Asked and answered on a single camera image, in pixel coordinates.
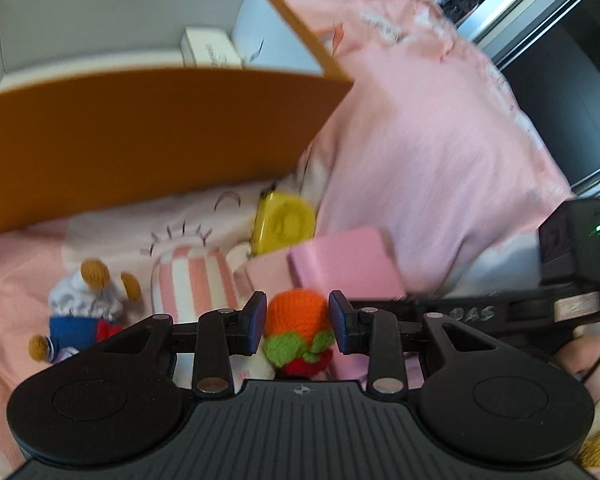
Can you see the yellow round case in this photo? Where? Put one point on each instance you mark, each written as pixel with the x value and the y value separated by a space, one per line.
pixel 285 225

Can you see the person's right hand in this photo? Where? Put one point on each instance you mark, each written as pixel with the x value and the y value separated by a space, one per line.
pixel 580 360

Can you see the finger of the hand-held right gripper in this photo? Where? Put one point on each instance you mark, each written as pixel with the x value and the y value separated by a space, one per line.
pixel 395 305

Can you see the plain pink pillow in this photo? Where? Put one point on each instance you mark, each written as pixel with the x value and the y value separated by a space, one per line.
pixel 430 160

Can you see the white striped bunny plush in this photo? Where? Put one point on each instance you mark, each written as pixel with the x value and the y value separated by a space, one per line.
pixel 190 275

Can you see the pink box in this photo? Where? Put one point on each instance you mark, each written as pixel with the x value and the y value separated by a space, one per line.
pixel 350 260

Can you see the orange cardboard box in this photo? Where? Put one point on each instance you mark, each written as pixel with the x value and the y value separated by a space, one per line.
pixel 130 150

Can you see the dark wardrobe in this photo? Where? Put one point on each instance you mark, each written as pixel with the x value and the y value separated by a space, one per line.
pixel 570 85

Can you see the pink printed blanket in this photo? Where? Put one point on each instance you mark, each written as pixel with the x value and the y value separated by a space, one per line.
pixel 105 240

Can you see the chef bear plush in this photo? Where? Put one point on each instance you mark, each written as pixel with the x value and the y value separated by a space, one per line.
pixel 75 327

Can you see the cream white box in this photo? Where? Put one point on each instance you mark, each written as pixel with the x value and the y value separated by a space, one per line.
pixel 210 40

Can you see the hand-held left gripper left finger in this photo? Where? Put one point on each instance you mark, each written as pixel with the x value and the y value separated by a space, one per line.
pixel 255 320

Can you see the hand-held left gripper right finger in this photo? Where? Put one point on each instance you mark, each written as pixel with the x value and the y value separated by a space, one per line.
pixel 337 325

